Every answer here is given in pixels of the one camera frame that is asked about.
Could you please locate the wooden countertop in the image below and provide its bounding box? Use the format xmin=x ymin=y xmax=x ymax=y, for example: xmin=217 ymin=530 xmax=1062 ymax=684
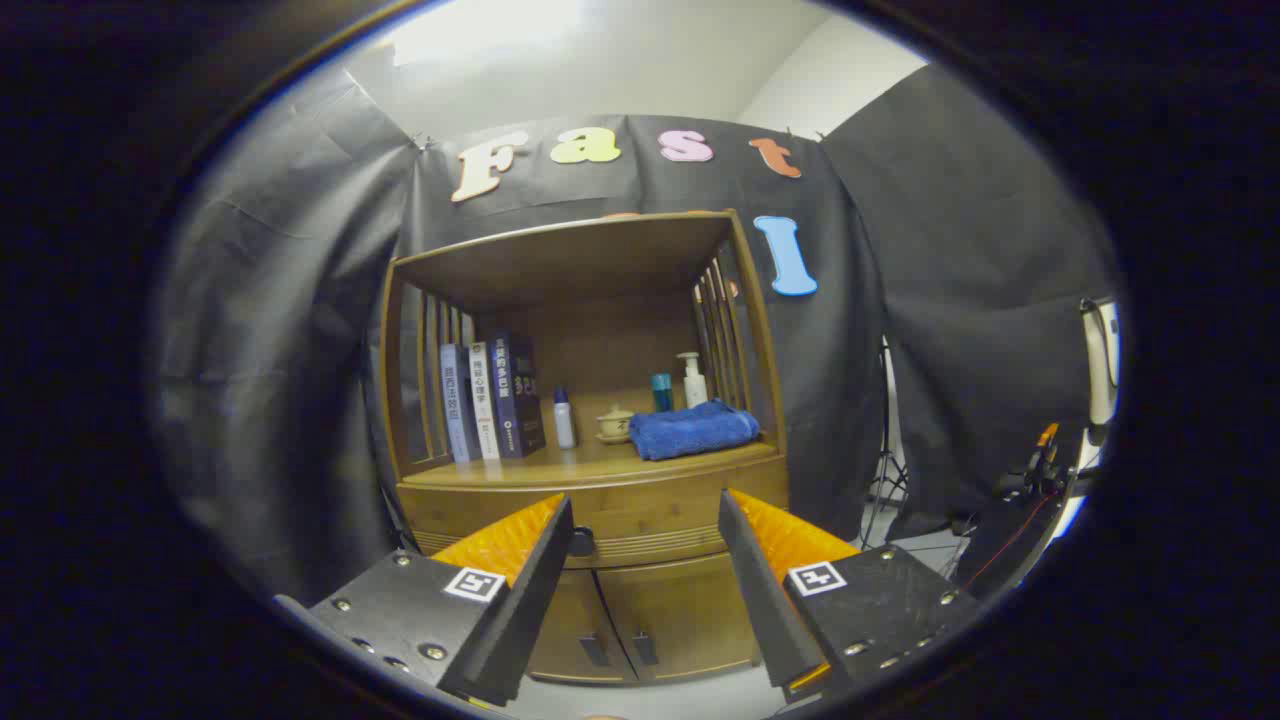
xmin=400 ymin=385 xmax=781 ymax=491

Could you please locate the white pump bottle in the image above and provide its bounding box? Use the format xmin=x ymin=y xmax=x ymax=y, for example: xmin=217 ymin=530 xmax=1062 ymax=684
xmin=676 ymin=352 xmax=709 ymax=409

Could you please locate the wooden cabinet door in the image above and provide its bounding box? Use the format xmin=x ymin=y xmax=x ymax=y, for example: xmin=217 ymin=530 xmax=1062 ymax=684
xmin=597 ymin=552 xmax=761 ymax=683
xmin=527 ymin=570 xmax=638 ymax=686

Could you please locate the folded blue towel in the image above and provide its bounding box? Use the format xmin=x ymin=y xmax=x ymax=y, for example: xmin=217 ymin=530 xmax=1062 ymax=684
xmin=628 ymin=400 xmax=761 ymax=462

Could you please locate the red cable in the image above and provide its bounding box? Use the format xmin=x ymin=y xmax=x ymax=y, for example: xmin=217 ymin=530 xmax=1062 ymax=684
xmin=960 ymin=495 xmax=1051 ymax=591

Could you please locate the pale blue book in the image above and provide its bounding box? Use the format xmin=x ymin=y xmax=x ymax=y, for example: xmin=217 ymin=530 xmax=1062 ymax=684
xmin=440 ymin=343 xmax=481 ymax=464

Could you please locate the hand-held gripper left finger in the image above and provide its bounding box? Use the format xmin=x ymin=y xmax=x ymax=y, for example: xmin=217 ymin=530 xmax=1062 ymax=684
xmin=275 ymin=493 xmax=576 ymax=708

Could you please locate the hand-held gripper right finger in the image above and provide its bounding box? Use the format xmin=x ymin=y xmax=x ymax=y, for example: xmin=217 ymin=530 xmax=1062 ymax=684
xmin=718 ymin=488 xmax=986 ymax=701

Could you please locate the wooden cabinet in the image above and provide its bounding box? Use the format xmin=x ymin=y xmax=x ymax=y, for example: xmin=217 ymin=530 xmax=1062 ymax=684
xmin=378 ymin=208 xmax=791 ymax=688

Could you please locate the wooden drawer with black knob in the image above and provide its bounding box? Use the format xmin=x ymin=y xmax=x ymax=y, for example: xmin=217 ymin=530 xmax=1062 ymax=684
xmin=400 ymin=458 xmax=791 ymax=571

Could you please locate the white book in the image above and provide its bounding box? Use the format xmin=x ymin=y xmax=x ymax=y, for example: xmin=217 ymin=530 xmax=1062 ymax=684
xmin=468 ymin=340 xmax=501 ymax=461

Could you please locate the dark blue book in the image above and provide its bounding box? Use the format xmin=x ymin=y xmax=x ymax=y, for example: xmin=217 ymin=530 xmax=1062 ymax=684
xmin=488 ymin=333 xmax=547 ymax=459

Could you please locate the white curved frame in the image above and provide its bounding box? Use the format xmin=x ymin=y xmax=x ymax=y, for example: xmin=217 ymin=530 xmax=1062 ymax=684
xmin=1078 ymin=297 xmax=1121 ymax=426

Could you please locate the black tripod stand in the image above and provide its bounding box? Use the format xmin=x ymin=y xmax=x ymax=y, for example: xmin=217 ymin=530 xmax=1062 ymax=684
xmin=860 ymin=340 xmax=906 ymax=546

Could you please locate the black device with orange part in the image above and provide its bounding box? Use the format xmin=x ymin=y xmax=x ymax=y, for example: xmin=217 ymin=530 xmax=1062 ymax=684
xmin=995 ymin=422 xmax=1086 ymax=501

